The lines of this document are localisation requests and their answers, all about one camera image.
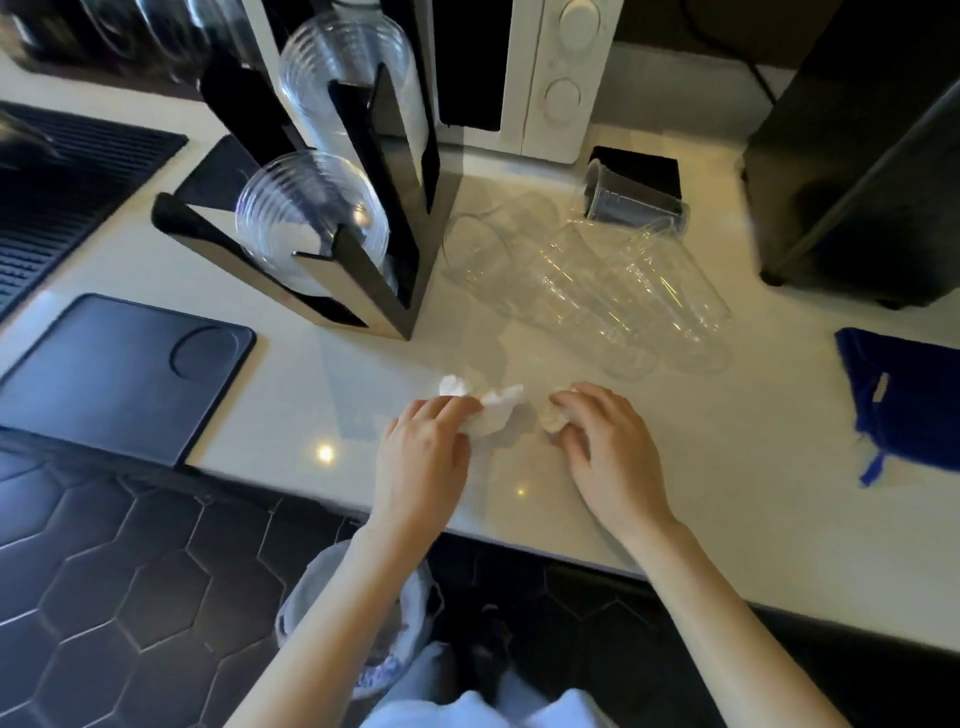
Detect tall stack of clear cups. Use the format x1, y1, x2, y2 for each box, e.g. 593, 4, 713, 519
278, 9, 431, 190

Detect person's white shirt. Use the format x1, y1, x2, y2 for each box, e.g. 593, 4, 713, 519
360, 688, 618, 728

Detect person's grey trousers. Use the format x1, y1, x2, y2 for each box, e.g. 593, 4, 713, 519
375, 641, 549, 714

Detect small white tissue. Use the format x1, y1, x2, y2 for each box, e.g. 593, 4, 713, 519
540, 391, 577, 435

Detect large black appliance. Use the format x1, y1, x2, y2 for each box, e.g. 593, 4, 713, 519
741, 0, 960, 310

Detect person's left hand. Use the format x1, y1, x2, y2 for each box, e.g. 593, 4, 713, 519
366, 394, 486, 543

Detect black rubber tamping mat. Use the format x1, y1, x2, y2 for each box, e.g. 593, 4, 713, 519
0, 292, 258, 469

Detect row of clear glasses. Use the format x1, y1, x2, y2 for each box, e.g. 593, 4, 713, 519
0, 0, 265, 100

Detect person's right hand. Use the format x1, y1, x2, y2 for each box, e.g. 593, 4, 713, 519
547, 381, 681, 550

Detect black ribbed drip mat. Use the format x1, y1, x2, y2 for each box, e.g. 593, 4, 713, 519
0, 101, 189, 325

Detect black power cable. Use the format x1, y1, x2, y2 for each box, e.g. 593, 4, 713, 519
678, 0, 779, 108

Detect blue cloth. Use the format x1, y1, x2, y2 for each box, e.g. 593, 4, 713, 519
834, 327, 960, 489

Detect person's left forearm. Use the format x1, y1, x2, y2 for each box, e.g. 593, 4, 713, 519
225, 523, 430, 728

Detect bin with clear liner bag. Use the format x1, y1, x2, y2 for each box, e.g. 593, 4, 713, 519
274, 540, 445, 703

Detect black napkin box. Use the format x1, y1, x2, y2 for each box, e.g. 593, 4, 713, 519
587, 145, 684, 202

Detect person's right forearm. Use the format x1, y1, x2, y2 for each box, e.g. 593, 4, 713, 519
621, 519, 852, 728

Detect black cup dispenser stand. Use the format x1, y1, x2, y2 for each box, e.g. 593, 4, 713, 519
151, 0, 463, 342

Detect white microwave oven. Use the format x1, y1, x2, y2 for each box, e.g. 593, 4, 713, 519
240, 0, 626, 165

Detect clear plastic cup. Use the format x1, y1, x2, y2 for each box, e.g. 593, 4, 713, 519
517, 225, 663, 382
582, 159, 691, 240
441, 213, 526, 316
606, 219, 735, 376

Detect short stack of clear cups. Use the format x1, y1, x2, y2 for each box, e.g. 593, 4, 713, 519
234, 150, 399, 298

